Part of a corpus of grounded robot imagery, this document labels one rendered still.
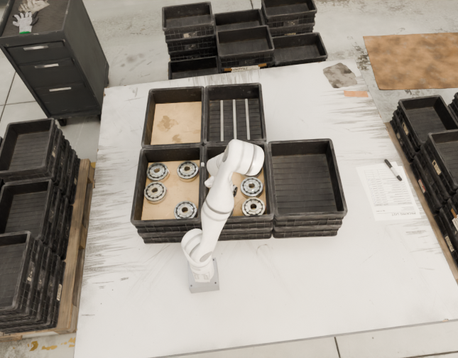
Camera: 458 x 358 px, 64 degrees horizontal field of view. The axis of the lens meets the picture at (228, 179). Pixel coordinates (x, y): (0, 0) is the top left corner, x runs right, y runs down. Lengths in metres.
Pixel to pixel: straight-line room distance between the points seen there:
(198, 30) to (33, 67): 1.23
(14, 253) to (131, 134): 0.89
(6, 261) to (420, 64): 3.49
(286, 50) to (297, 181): 1.60
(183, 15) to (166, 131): 1.57
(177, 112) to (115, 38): 2.25
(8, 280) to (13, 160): 0.80
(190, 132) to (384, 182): 1.01
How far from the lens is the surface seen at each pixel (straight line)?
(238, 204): 1.66
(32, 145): 2.71
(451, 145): 2.72
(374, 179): 1.98
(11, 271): 2.27
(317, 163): 1.81
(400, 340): 2.45
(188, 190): 1.72
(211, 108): 2.04
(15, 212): 2.59
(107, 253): 1.83
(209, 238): 1.24
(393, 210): 1.91
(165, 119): 2.02
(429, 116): 2.99
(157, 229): 1.64
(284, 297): 1.64
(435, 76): 3.76
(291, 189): 1.71
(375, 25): 4.18
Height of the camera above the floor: 2.28
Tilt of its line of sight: 56 degrees down
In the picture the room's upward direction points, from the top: 6 degrees counter-clockwise
